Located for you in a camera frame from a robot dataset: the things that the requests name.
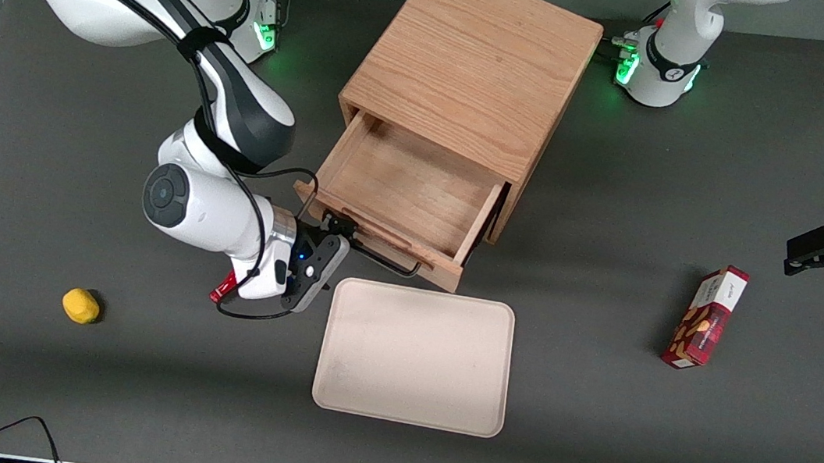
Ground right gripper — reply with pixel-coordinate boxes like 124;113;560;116
234;200;362;313

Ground black metal drawer handle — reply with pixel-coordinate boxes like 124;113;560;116
315;209;429;281

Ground wooden drawer cabinet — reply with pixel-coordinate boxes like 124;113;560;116
322;0;608;256

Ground red snack box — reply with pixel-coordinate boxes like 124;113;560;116
660;258;752;376

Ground red cola bottle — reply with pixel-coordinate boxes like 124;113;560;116
208;269;240;307

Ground beige rectangular tray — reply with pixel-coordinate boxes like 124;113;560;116
308;275;520;441

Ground yellow lemon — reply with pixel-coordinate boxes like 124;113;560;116
60;287;104;326

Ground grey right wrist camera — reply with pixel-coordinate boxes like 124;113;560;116
281;230;351;319

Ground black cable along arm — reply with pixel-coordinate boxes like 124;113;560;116
0;0;343;327

